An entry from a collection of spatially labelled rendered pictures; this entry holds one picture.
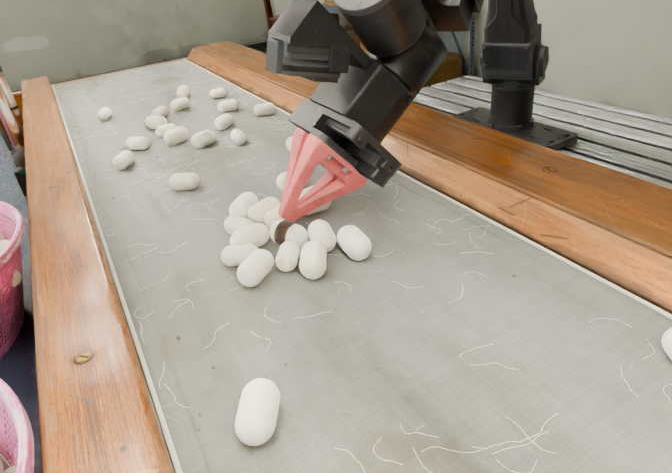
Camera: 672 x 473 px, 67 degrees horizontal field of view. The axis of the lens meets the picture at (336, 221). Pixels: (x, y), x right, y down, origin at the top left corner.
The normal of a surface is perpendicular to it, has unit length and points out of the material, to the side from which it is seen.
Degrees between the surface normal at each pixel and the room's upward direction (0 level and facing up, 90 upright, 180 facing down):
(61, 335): 0
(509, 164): 0
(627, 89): 89
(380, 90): 90
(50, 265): 0
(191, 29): 90
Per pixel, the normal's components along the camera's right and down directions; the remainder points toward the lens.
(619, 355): -0.10, -0.87
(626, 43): -0.85, 0.33
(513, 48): -0.48, 0.68
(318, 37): 0.48, 0.39
